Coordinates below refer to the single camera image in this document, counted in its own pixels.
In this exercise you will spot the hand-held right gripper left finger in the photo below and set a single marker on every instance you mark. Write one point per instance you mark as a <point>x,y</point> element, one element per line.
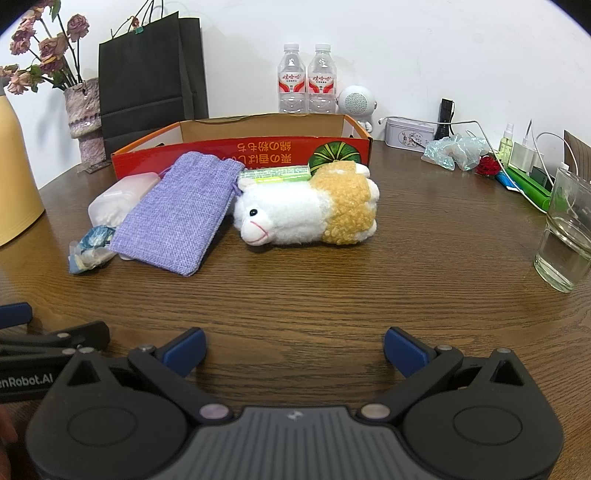
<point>187,348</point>

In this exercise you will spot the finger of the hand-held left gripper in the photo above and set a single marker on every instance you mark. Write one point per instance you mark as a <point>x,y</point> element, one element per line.
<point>87,336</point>
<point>14,316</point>

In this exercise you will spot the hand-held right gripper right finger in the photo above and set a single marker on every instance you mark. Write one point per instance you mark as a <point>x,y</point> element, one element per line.
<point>406,350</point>

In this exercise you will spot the blue and white packet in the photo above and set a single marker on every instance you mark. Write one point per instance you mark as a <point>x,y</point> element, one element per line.
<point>92,249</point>

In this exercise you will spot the purple burlap pouch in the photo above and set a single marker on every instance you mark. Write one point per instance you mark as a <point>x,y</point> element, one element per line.
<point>178,214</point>

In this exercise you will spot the white plastic case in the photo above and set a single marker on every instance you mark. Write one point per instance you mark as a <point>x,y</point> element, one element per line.
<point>117,198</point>

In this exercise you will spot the white and tan plush alpaca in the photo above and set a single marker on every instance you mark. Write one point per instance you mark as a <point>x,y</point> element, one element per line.
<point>304,210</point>

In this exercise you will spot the green tissue packet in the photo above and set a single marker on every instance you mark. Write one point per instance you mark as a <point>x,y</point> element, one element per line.
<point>277,174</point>

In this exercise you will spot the orange cardboard box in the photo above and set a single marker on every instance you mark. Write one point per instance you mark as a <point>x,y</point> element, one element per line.
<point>286,147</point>

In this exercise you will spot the yellow jug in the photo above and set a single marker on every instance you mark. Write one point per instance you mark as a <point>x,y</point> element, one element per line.
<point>16,175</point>

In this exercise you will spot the small dark card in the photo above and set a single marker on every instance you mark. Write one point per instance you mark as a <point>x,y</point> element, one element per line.
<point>94,167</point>

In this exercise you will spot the clear drinking glass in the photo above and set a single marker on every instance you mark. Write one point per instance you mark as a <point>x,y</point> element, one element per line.
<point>565,230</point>

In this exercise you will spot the red artificial rose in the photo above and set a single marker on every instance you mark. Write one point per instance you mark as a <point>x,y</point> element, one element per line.
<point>487,166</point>

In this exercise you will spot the crumpled clear plastic bag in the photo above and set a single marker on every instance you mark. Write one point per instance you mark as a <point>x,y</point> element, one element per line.
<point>455,152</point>

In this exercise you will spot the green long box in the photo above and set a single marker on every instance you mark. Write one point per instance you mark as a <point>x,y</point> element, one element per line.
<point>528,187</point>

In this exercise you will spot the white tin box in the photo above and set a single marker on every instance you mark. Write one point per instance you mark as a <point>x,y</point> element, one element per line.
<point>408,134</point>

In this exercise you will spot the white charger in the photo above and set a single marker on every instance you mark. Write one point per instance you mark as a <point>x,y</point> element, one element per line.
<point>521,157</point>

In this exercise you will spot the small clear spray bottle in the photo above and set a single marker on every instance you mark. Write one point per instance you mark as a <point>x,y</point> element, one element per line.
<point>506,145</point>

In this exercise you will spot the black flashlight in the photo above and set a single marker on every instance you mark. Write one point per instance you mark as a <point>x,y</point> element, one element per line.
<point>444,117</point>

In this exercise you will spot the white robot speaker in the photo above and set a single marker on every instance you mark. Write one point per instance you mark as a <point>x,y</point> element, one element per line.
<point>356,104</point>

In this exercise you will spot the black paper bag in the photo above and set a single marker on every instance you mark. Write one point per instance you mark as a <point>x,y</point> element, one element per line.
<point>147,78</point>

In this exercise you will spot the brown cardboard piece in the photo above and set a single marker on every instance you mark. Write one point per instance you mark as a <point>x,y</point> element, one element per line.
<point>579,147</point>

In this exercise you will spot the dried pink roses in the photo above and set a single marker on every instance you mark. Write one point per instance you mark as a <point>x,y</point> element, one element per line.
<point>51,48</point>

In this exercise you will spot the clear water bottle red label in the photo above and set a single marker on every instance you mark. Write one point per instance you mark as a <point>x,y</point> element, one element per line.
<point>321,83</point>
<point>292,83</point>

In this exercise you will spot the thin bare twigs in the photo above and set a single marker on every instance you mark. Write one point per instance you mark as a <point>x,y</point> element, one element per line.
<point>138,16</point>

